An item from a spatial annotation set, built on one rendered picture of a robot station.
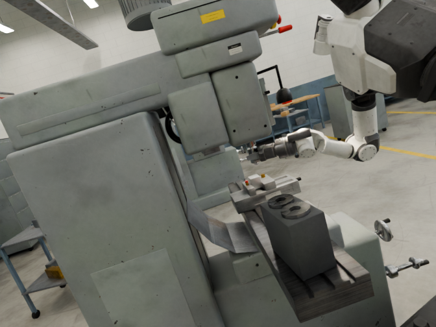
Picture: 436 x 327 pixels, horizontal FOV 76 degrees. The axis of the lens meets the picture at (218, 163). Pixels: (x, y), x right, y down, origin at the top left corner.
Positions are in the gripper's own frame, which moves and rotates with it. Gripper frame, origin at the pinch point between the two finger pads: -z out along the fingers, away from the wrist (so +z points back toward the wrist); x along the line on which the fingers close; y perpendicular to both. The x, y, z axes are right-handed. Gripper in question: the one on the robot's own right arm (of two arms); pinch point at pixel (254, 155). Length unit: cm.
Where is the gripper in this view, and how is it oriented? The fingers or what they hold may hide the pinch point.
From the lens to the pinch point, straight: 129.0
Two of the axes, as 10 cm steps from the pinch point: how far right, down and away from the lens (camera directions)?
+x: -2.6, 3.0, -9.2
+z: 9.1, -2.3, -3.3
